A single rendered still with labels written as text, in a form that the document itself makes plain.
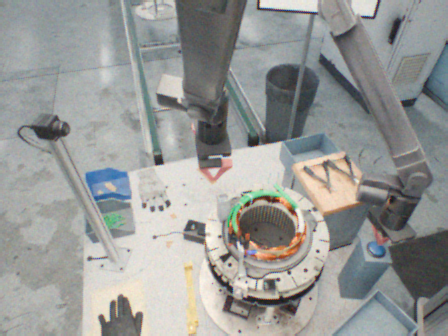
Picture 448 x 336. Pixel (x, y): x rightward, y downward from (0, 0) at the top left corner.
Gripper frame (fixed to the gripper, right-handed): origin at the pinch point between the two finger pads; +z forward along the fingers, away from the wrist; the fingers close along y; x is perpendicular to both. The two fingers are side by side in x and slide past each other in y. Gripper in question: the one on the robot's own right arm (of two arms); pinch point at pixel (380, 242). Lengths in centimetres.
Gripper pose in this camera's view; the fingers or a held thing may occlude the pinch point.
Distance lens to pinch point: 96.3
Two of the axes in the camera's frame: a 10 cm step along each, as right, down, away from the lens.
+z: 0.4, 7.2, 7.0
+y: 2.7, 6.6, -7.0
